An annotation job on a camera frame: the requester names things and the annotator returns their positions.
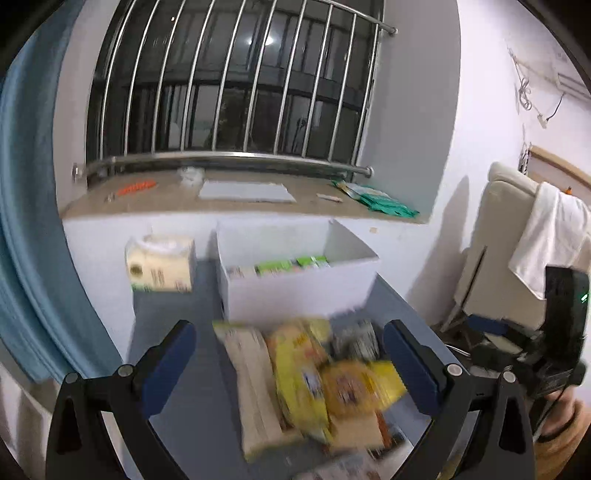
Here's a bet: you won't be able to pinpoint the orange yellow snack packet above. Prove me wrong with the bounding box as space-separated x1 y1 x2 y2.
321 359 408 418

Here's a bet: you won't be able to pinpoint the orange handled tool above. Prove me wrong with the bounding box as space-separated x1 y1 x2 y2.
108 181 158 202

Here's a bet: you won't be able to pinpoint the blue curtain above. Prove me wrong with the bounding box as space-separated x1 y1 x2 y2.
0 0 123 384

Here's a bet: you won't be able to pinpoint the long beige snack packet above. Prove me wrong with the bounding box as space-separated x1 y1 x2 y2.
213 322 301 462

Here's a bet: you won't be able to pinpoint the green plastic bags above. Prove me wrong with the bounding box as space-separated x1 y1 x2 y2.
331 179 421 219

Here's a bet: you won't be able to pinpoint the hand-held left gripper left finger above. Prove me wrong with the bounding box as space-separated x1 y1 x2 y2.
46 319 197 480

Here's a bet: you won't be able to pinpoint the cream chair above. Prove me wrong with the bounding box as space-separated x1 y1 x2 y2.
438 161 591 356

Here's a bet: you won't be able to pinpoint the person's right forearm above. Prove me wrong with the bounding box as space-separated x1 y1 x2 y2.
533 431 591 480

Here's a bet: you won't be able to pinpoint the silver grey snack packet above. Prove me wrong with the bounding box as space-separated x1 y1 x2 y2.
331 319 382 361

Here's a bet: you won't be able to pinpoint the white air conditioner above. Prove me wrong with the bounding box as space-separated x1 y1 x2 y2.
551 58 591 99

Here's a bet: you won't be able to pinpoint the white power strip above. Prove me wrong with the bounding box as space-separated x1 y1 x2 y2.
537 92 567 128

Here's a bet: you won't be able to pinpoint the grey flat sheet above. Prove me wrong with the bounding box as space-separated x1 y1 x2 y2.
198 179 297 204

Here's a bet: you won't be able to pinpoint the steel window grille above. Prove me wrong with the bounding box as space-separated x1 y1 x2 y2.
71 0 399 186

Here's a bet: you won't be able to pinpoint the wooden bed frame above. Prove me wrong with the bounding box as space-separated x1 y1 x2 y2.
526 145 591 191

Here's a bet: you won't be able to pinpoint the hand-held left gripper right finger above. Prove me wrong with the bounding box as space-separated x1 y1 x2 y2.
383 319 536 480

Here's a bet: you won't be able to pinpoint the white cardboard box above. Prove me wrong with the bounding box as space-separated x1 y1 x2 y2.
215 218 380 321

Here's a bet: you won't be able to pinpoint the person's right hand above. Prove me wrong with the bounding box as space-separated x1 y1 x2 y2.
542 390 591 439

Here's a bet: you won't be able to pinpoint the white furniture panel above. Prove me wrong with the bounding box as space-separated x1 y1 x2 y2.
0 364 52 480

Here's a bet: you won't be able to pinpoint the white towel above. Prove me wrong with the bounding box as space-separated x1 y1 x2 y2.
508 181 591 301

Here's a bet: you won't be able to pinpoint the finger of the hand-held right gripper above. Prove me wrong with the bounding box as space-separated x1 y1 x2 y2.
468 342 527 372
465 314 514 337

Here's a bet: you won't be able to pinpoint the small beige snack packet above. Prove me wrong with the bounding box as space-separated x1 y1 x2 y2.
325 410 386 455

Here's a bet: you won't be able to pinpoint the clear tape roll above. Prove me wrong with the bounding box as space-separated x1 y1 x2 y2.
178 166 205 188

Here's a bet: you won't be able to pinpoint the tissue paper pack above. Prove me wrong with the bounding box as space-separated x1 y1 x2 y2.
126 234 196 294

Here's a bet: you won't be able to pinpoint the white wall cable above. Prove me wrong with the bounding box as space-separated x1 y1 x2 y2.
507 45 534 112

